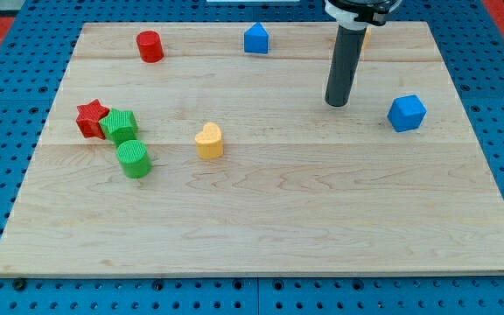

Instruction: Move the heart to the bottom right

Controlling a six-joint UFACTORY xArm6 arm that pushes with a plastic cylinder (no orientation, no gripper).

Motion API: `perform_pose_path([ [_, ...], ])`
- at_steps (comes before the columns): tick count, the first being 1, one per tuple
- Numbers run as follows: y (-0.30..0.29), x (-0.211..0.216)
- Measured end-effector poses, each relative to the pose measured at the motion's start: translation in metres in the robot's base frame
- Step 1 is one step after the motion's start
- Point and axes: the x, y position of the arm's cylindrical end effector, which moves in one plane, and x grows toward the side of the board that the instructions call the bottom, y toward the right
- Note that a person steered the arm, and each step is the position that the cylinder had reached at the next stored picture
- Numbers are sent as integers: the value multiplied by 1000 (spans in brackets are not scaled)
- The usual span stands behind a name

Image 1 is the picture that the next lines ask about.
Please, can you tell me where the yellow block behind rod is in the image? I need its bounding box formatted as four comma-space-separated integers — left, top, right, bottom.
361, 28, 371, 50

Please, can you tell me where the blue hexagon block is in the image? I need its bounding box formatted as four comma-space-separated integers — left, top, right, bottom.
387, 94, 427, 132

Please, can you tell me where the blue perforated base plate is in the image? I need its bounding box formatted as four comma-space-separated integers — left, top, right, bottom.
0, 1, 504, 314

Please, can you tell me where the green star block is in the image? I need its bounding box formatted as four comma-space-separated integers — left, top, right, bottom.
99, 108, 138, 146

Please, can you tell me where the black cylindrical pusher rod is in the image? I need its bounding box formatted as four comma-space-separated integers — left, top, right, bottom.
325, 26, 366, 107

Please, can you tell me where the red star block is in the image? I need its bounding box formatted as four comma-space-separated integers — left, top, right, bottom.
76, 99, 110, 139

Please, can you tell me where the green cylinder block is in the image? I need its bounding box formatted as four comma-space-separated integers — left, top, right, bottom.
116, 140, 152, 179

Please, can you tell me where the yellow heart block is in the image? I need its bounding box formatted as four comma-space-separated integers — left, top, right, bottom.
194, 122, 224, 160

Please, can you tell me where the wooden board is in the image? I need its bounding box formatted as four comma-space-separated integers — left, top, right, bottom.
0, 22, 504, 278

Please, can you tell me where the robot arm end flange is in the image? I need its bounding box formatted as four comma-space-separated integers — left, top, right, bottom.
325, 0, 403, 31

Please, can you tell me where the blue house-shaped block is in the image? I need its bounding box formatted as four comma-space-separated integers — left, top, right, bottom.
243, 23, 270, 54

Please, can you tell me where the red cylinder block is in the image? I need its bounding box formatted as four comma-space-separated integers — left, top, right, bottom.
136, 30, 164, 63

